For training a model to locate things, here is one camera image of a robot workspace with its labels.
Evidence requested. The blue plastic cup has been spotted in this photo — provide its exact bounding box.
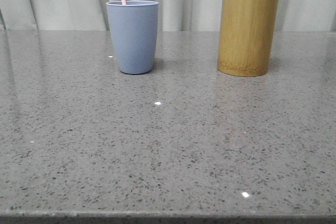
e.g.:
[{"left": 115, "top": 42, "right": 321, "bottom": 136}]
[{"left": 106, "top": 1, "right": 159, "bottom": 74}]

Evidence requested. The bamboo cylinder holder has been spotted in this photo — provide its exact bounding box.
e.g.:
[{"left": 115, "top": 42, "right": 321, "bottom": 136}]
[{"left": 217, "top": 0, "right": 279, "bottom": 77}]

